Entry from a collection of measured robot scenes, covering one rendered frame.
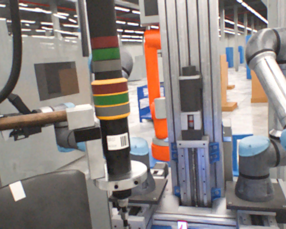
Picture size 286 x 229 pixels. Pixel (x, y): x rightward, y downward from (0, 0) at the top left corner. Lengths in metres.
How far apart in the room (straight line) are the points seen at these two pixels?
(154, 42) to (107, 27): 4.11
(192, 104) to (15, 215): 0.89
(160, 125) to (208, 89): 3.12
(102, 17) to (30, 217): 0.32
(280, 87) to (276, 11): 1.18
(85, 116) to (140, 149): 0.90
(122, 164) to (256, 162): 0.87
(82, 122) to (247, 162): 0.92
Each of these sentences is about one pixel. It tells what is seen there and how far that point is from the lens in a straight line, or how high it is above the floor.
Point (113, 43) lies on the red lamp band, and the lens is 0.33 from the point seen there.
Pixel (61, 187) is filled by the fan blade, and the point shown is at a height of 1.41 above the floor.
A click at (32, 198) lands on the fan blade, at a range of 0.51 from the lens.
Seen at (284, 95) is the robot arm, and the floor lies 1.46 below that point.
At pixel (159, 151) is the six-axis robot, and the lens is 4.48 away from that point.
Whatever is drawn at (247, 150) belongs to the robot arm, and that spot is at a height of 1.24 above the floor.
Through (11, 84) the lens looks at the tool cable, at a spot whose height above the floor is 1.60.
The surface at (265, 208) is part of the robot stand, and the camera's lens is 1.19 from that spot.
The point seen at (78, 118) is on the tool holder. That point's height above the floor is 1.55.
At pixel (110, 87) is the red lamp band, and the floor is 1.58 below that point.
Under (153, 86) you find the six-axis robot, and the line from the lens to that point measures 4.55.
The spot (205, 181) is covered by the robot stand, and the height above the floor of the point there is 1.06.
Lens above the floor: 1.61
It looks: 11 degrees down
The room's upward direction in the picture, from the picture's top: 5 degrees counter-clockwise
